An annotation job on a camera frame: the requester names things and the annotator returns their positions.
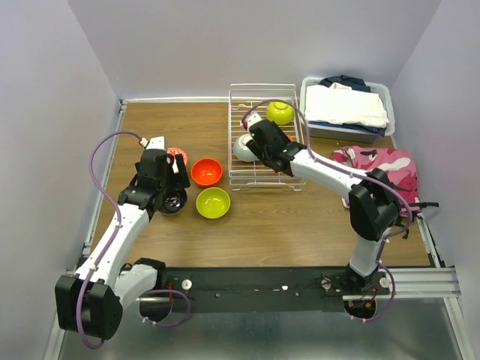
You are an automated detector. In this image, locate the teal checked white bowl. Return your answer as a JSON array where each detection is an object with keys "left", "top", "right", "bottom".
[{"left": 233, "top": 133, "right": 258, "bottom": 162}]

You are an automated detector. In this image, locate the white wire dish rack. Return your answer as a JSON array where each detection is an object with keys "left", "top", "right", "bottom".
[{"left": 228, "top": 83, "right": 306, "bottom": 191}]

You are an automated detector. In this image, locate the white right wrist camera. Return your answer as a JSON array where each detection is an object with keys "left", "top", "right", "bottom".
[{"left": 241, "top": 111, "right": 263, "bottom": 131}]

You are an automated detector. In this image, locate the grey perforated laundry basket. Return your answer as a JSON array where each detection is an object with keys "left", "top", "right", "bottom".
[{"left": 300, "top": 76, "right": 395, "bottom": 143}]

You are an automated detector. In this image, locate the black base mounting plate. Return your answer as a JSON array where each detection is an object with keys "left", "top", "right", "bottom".
[{"left": 156, "top": 266, "right": 390, "bottom": 314}]

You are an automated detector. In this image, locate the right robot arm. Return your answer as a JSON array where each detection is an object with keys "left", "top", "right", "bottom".
[{"left": 242, "top": 120, "right": 400, "bottom": 294}]

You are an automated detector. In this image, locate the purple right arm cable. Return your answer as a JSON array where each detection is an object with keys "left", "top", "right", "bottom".
[{"left": 241, "top": 99, "right": 413, "bottom": 323}]

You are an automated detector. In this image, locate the pink camouflage bag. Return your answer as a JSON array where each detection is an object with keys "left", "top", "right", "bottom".
[{"left": 331, "top": 145, "right": 440, "bottom": 223}]

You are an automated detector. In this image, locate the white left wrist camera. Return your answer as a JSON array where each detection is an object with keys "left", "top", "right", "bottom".
[{"left": 139, "top": 136, "right": 166, "bottom": 151}]

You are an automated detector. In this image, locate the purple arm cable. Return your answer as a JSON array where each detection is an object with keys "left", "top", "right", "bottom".
[
  {"left": 241, "top": 99, "right": 413, "bottom": 323},
  {"left": 76, "top": 130, "right": 192, "bottom": 350}
]

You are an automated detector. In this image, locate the beige floral ceramic bowl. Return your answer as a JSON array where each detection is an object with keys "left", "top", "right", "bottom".
[{"left": 159, "top": 189, "right": 188, "bottom": 215}]

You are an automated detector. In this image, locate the white bowl orange pattern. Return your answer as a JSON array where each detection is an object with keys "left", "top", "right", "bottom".
[{"left": 167, "top": 147, "right": 188, "bottom": 164}]

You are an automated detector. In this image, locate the lime green bowl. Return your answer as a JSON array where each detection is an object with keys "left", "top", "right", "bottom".
[
  {"left": 196, "top": 187, "right": 231, "bottom": 220},
  {"left": 265, "top": 101, "right": 295, "bottom": 125}
]

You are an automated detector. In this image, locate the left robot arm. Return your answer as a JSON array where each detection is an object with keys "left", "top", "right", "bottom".
[{"left": 55, "top": 148, "right": 190, "bottom": 341}]

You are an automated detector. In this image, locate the dark blue cloth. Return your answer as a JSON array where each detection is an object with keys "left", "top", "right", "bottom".
[{"left": 319, "top": 75, "right": 371, "bottom": 93}]

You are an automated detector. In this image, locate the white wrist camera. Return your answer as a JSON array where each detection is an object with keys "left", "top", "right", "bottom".
[
  {"left": 241, "top": 111, "right": 263, "bottom": 131},
  {"left": 139, "top": 136, "right": 166, "bottom": 151}
]

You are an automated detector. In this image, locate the white folded towel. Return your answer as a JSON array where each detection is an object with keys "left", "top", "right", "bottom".
[{"left": 304, "top": 83, "right": 389, "bottom": 129}]

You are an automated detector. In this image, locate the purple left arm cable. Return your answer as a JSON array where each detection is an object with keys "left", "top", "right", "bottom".
[{"left": 76, "top": 130, "right": 192, "bottom": 350}]

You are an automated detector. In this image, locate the aluminium frame rail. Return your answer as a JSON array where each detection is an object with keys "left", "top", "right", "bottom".
[{"left": 342, "top": 268, "right": 461, "bottom": 301}]

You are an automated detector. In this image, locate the lime green bowl front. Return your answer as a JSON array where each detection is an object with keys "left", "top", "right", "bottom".
[{"left": 265, "top": 101, "right": 295, "bottom": 125}]

